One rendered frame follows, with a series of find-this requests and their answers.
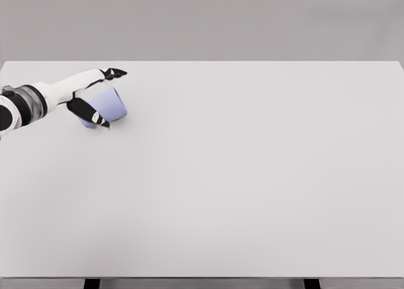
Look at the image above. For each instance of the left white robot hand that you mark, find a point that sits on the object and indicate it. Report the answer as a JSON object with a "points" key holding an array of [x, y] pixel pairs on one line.
{"points": [[75, 82]]}

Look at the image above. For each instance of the light blue cup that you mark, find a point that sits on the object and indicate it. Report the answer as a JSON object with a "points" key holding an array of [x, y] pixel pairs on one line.
{"points": [[109, 104]]}

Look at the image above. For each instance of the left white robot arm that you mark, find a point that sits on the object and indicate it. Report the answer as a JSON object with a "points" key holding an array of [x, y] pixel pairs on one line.
{"points": [[28, 98]]}

